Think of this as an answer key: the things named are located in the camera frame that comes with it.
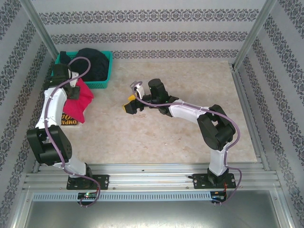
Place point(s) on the pink t-shirt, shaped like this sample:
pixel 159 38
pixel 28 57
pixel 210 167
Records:
pixel 78 107

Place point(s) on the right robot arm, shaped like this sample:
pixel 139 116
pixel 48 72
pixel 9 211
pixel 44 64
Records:
pixel 213 133

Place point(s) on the teal plastic basket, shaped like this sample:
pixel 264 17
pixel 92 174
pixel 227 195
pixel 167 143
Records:
pixel 99 84

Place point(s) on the black crumpled clothes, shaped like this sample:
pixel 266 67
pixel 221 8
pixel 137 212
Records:
pixel 99 66

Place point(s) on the folded yellow printed t-shirt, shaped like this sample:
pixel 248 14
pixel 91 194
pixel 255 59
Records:
pixel 70 122

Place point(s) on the left controller circuit board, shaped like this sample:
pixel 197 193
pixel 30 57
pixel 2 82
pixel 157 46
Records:
pixel 88 195

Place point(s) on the controller circuit board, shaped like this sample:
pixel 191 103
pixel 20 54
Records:
pixel 219 195
pixel 88 195

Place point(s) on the grey metal sheet panel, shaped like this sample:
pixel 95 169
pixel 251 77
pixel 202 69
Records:
pixel 152 215

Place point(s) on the right controller circuit board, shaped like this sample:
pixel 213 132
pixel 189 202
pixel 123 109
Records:
pixel 219 195

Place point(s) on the aluminium frame post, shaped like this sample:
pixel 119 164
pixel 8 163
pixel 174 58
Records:
pixel 38 23
pixel 254 33

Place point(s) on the aluminium mounting rail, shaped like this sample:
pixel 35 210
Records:
pixel 147 178

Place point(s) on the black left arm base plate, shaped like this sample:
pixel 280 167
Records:
pixel 102 181

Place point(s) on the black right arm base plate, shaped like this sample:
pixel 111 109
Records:
pixel 199 181

